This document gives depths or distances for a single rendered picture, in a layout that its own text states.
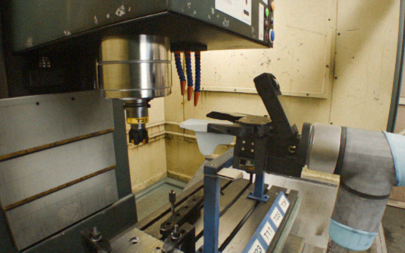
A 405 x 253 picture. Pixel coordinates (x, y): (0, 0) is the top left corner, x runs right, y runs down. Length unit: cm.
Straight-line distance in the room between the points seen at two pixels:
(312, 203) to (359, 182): 102
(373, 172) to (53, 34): 62
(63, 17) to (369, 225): 64
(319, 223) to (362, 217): 93
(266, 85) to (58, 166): 78
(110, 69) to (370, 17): 122
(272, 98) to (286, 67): 102
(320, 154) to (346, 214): 11
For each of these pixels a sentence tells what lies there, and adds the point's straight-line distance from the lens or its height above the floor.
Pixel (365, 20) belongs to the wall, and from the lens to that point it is 138.
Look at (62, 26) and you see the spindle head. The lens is 52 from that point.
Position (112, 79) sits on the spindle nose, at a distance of 46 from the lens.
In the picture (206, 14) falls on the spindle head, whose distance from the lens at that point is 37.
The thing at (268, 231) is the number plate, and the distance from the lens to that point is 88.
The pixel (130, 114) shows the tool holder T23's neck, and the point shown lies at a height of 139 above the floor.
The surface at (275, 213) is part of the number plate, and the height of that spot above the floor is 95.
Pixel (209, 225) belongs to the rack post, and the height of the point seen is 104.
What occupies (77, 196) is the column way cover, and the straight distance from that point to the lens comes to 102.
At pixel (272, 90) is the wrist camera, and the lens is 37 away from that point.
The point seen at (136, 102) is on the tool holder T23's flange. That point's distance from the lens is 50.
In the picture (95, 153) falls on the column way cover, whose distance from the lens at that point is 101.
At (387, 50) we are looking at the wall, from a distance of 137.
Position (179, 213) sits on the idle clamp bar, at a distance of 91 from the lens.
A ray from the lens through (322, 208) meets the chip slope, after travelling 138.
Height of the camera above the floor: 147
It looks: 13 degrees down
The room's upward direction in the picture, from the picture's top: straight up
